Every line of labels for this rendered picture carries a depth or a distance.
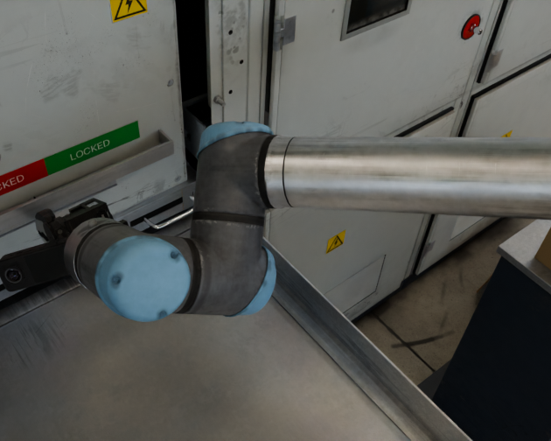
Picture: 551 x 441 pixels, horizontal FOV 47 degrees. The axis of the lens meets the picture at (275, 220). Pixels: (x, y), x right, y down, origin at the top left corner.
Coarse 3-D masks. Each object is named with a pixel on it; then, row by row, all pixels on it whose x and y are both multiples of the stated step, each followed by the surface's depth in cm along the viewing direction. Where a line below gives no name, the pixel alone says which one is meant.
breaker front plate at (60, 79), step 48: (0, 0) 76; (48, 0) 80; (96, 0) 84; (0, 48) 79; (48, 48) 84; (96, 48) 88; (144, 48) 94; (0, 96) 83; (48, 96) 88; (96, 96) 93; (144, 96) 99; (0, 144) 88; (48, 144) 93; (144, 144) 106; (96, 192) 105; (144, 192) 113; (0, 240) 98
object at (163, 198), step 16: (192, 176) 119; (160, 192) 115; (176, 192) 116; (192, 192) 120; (128, 208) 112; (144, 208) 113; (160, 208) 116; (176, 208) 119; (144, 224) 116; (0, 288) 103
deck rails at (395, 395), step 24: (264, 240) 110; (288, 264) 107; (288, 288) 111; (312, 288) 104; (288, 312) 108; (312, 312) 108; (336, 312) 101; (312, 336) 105; (336, 336) 105; (360, 336) 98; (336, 360) 102; (360, 360) 102; (384, 360) 96; (360, 384) 99; (384, 384) 99; (408, 384) 93; (384, 408) 96; (408, 408) 96; (432, 408) 91; (408, 432) 94; (432, 432) 94; (456, 432) 88
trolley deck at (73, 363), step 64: (64, 320) 105; (128, 320) 105; (192, 320) 106; (256, 320) 107; (0, 384) 96; (64, 384) 97; (128, 384) 97; (192, 384) 98; (256, 384) 98; (320, 384) 99
